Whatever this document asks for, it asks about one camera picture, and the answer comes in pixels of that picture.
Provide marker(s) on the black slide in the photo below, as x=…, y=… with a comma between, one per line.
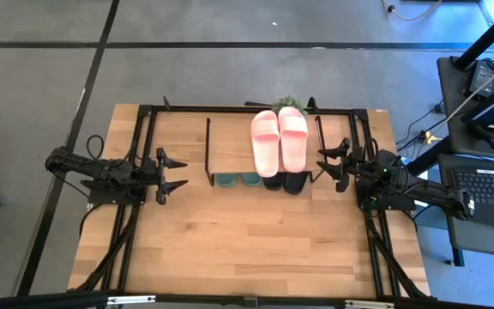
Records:
x=296, y=183
x=274, y=182

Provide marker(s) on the green slide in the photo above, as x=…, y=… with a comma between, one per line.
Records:
x=252, y=179
x=225, y=180

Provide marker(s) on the black diagonal post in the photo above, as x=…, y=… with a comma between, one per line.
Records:
x=487, y=36

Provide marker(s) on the green succulent plant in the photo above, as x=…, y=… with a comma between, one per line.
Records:
x=290, y=103

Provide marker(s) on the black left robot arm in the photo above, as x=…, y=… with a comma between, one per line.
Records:
x=101, y=169

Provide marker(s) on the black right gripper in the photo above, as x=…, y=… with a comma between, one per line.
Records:
x=360, y=165

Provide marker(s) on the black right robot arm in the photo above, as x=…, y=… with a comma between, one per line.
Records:
x=427, y=191

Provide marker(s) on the wooden shelf black metal frame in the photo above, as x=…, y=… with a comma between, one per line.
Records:
x=230, y=146

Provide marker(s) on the black side table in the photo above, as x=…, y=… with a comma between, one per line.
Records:
x=455, y=107

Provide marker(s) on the black rig rail silver brackets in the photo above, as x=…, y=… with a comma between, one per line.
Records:
x=37, y=300

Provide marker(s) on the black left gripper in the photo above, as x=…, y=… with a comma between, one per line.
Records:
x=164, y=176

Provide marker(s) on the pink slide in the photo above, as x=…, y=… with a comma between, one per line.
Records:
x=265, y=146
x=293, y=141

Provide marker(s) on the black power adapter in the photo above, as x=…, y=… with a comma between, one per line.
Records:
x=483, y=75

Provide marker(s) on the black table frame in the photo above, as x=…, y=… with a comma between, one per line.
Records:
x=230, y=109

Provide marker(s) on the yellow plug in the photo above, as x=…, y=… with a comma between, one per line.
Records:
x=430, y=138

